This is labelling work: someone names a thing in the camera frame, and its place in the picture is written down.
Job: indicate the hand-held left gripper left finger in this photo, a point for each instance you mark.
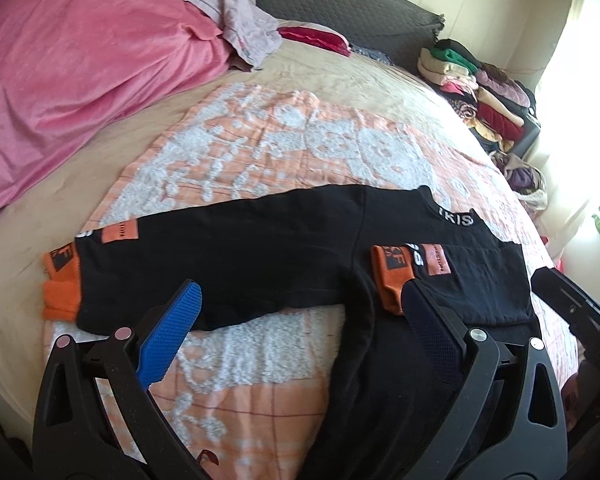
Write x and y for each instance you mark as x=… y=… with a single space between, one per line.
x=172 y=327

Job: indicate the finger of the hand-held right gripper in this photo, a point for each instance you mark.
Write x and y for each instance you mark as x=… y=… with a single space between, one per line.
x=562 y=287

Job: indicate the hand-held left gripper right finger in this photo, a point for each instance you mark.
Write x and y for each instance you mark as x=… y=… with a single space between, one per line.
x=432 y=332

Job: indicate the black sweater with orange cuffs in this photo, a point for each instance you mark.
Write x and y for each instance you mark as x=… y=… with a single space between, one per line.
x=280 y=250

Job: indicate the white plastic bag of clothes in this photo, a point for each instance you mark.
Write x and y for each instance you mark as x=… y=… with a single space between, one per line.
x=527 y=185

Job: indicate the stack of folded clothes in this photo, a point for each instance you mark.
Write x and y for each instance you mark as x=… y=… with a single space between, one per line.
x=480 y=90

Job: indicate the cream curtain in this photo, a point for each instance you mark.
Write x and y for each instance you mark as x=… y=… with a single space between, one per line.
x=580 y=85

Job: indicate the orange checked blanket white pattern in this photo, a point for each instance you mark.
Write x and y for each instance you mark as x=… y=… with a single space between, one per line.
x=280 y=135

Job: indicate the beige bed sheet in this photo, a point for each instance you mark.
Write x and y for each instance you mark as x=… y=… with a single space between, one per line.
x=145 y=105

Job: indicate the pink blanket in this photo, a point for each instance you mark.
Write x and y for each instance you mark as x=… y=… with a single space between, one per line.
x=80 y=75

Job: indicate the dark patterned cloth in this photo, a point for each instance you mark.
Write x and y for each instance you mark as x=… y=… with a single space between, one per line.
x=372 y=55

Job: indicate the lilac garment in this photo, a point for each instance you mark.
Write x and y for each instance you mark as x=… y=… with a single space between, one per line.
x=240 y=25

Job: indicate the red cloth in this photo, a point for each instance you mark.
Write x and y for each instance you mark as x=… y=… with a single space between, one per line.
x=315 y=39

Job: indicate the grey quilted headboard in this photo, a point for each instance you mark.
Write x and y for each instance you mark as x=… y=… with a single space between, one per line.
x=330 y=0

